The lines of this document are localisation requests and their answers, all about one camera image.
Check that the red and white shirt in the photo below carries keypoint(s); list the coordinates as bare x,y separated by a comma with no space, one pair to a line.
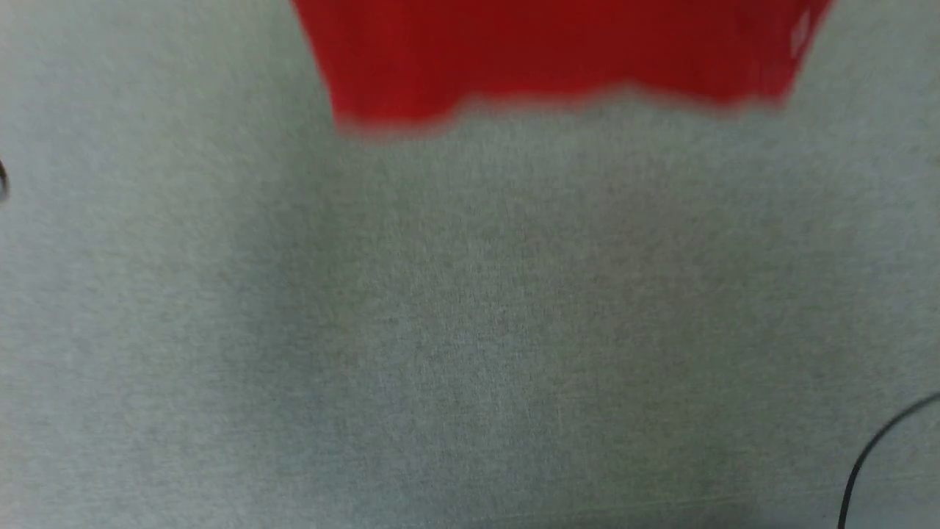
558,51

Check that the grey fabric sofa seat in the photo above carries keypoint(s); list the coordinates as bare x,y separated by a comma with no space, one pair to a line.
470,330

